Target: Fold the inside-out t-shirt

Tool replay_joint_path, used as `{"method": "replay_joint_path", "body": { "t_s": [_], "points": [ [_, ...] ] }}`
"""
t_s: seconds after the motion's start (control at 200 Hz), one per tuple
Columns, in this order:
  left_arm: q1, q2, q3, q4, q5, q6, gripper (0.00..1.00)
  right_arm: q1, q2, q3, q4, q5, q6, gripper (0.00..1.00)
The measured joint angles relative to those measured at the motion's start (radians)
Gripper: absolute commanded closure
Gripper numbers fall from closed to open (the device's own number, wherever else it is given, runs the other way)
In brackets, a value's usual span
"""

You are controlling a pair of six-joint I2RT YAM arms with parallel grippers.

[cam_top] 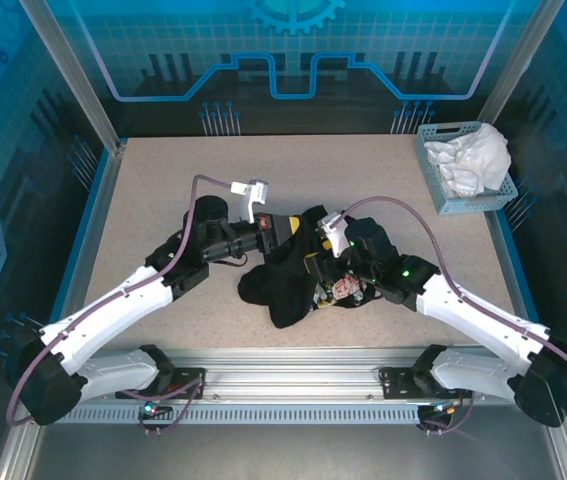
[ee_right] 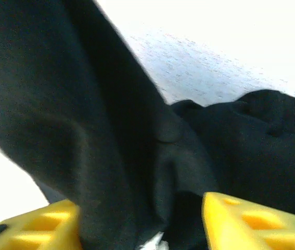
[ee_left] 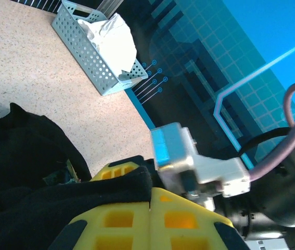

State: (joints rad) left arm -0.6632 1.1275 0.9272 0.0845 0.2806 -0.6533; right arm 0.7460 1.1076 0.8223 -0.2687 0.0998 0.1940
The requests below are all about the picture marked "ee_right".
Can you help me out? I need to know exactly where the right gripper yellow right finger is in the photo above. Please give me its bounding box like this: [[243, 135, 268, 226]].
[[201, 192, 295, 250]]

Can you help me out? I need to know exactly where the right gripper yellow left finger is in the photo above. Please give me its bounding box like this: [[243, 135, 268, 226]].
[[0, 199, 82, 250]]

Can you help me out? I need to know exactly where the black t-shirt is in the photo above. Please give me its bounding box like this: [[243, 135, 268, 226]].
[[0, 0, 295, 250]]

